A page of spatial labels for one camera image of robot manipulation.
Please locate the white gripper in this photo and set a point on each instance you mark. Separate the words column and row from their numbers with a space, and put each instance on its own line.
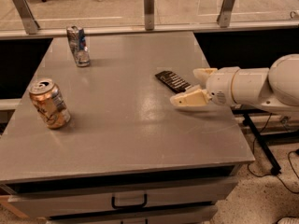
column 219, row 86

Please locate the black rxbar chocolate wrapper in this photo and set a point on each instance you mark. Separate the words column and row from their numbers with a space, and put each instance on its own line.
column 173, row 81

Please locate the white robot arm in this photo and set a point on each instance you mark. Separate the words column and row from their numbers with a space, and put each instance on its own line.
column 274, row 89

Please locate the silver blue redbull can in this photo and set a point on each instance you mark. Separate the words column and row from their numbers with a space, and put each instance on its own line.
column 78, row 46

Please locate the orange soda can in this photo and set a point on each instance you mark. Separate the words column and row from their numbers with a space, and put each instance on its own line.
column 49, row 102

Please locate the black metal stand leg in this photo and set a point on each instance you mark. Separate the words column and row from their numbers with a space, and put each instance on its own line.
column 275, row 170

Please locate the lower grey drawer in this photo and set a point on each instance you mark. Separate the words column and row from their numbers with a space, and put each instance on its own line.
column 182, row 215

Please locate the grey drawer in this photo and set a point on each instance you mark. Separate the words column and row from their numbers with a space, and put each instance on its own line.
column 182, row 215
column 83, row 201

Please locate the upper grey drawer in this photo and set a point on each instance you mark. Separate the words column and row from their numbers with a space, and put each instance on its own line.
column 83, row 201

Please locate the white shoe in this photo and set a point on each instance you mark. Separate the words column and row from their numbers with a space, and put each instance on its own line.
column 288, row 220

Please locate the right metal glass bracket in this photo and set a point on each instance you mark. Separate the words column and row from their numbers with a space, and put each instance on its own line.
column 224, row 17

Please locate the metal glass bracket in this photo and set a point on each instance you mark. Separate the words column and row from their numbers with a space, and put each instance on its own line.
column 149, row 14
column 30, row 25
column 224, row 17

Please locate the middle metal glass bracket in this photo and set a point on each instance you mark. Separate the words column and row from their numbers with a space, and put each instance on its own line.
column 149, row 14

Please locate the left metal glass bracket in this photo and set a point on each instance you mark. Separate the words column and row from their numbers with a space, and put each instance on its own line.
column 30, row 25

